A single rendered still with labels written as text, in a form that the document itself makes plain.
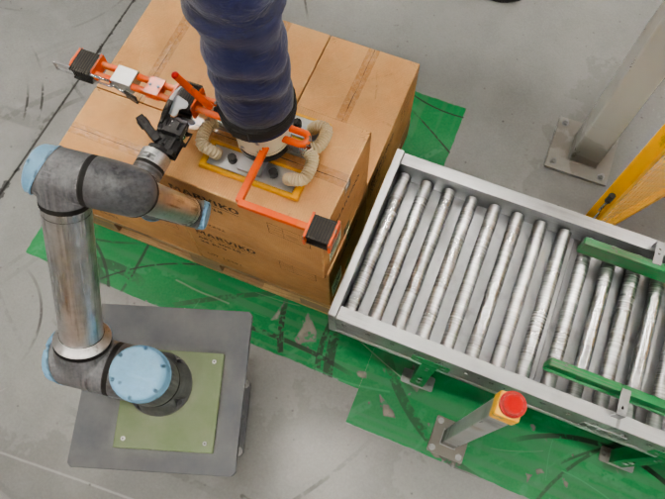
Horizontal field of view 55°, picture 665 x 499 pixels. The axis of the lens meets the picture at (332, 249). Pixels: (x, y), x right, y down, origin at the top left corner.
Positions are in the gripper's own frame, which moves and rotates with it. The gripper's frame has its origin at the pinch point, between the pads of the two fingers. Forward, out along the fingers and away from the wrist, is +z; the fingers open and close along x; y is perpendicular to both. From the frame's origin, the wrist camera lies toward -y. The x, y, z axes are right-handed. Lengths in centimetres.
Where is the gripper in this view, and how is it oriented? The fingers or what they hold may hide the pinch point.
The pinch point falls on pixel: (182, 98)
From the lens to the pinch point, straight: 206.1
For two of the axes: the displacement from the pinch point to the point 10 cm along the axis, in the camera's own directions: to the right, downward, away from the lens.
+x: -0.1, -3.6, -9.3
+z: 3.8, -8.6, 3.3
